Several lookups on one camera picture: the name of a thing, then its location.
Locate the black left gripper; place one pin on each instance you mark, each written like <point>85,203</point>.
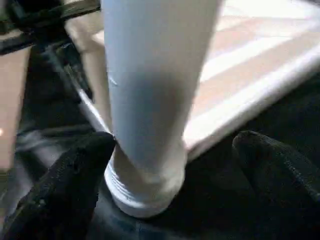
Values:
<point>50,14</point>

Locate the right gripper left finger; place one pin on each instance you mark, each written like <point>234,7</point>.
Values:
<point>65,190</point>

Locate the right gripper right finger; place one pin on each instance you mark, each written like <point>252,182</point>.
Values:
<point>285,185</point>

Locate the white plastic table leg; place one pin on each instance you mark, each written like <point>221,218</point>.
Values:
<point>155,75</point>

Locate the white plastic table top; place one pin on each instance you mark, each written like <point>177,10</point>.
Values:
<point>260,50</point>

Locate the black work mat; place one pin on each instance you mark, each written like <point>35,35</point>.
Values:
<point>295,115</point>

